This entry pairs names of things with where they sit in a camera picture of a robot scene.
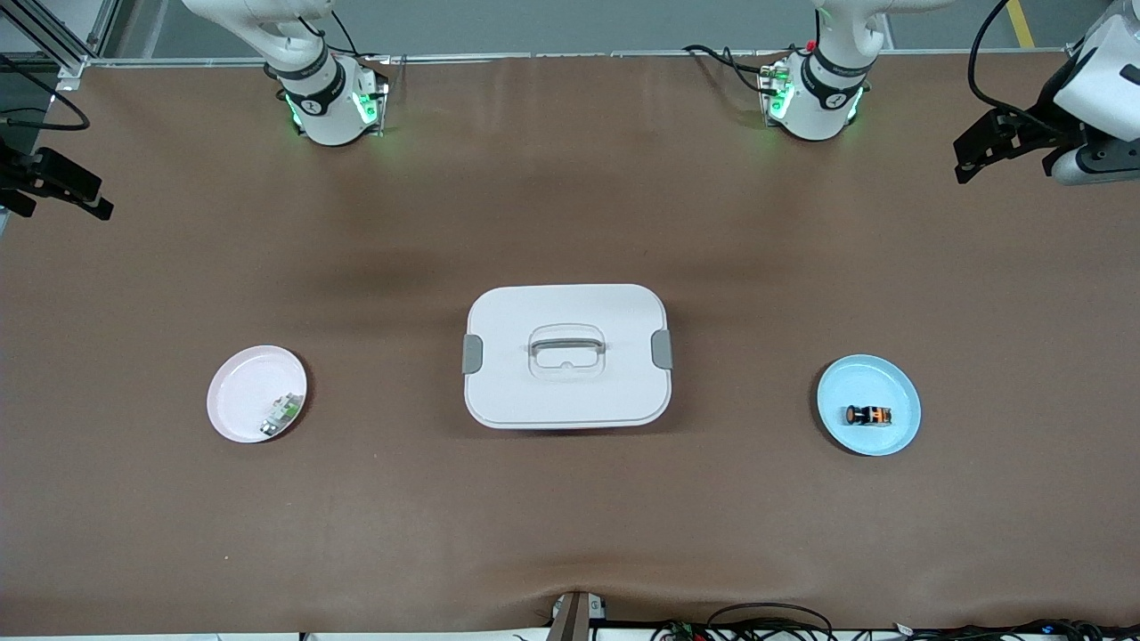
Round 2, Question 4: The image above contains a light blue plate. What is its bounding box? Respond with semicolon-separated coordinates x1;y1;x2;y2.
817;354;923;458

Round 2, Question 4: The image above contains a pink plate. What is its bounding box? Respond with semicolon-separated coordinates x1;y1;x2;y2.
207;345;309;444

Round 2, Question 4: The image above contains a white storage box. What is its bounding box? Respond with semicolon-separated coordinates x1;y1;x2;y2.
461;283;674;431

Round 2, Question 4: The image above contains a brown table cover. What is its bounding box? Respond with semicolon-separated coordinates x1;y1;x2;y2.
0;49;1140;637

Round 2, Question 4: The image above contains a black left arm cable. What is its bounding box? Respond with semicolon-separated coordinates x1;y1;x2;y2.
968;0;1070;134

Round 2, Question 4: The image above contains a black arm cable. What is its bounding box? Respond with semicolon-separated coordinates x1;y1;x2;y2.
968;0;1070;134
0;53;91;132

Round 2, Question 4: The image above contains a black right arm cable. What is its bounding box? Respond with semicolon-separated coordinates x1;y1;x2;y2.
0;53;91;132

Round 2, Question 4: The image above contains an aluminium frame corner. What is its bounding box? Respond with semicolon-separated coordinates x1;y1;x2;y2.
0;0;121;81

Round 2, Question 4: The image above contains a black left base cable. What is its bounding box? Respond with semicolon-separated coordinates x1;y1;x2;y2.
684;43;785;94

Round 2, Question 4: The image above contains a black base cable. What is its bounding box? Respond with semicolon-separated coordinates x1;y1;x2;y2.
684;43;785;94
303;9;393;63

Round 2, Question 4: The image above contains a black right base cable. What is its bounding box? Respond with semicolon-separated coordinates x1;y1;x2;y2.
303;9;393;63

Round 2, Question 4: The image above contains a white green switch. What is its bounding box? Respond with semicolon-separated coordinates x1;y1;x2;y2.
259;392;304;437

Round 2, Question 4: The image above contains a black looped cable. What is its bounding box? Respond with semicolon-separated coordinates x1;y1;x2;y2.
708;603;835;641

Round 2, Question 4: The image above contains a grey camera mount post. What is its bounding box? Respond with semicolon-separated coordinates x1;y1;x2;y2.
545;589;590;641

